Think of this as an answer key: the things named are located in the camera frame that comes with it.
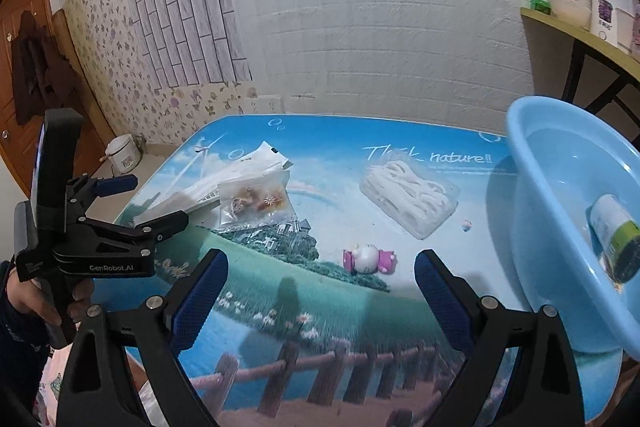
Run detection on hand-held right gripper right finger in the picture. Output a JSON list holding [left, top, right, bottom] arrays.
[[414, 249, 586, 427]]

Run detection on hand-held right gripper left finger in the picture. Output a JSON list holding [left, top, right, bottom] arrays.
[[55, 248, 230, 427]]

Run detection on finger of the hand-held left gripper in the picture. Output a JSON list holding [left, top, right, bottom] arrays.
[[65, 173, 139, 208], [77, 209, 190, 257]]

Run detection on light blue plastic basin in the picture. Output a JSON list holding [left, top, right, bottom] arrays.
[[506, 95, 640, 355]]

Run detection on green white cylindrical canister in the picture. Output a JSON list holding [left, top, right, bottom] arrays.
[[587, 194, 640, 285]]

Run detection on person's left hand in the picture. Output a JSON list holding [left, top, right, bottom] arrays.
[[9, 259, 96, 325]]

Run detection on white rice cooker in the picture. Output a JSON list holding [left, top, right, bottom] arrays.
[[105, 134, 143, 175]]

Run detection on long white wrapped packet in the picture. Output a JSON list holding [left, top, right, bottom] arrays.
[[132, 141, 294, 228]]

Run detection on small pink white toy figure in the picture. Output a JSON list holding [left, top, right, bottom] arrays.
[[342, 243, 398, 277]]

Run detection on clear bag of small trinkets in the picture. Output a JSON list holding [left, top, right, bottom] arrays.
[[217, 170, 291, 233]]

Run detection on clear case of floss picks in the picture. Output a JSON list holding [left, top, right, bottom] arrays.
[[359, 159, 461, 240]]

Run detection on dark hanging clothes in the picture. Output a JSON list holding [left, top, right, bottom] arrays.
[[11, 9, 76, 128]]

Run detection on brown wooden door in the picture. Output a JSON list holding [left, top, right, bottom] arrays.
[[0, 0, 108, 198]]

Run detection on pink printed cloth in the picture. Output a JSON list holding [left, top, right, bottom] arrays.
[[40, 347, 68, 427]]

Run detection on wooden side table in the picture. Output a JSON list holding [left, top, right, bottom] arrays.
[[520, 7, 640, 118]]

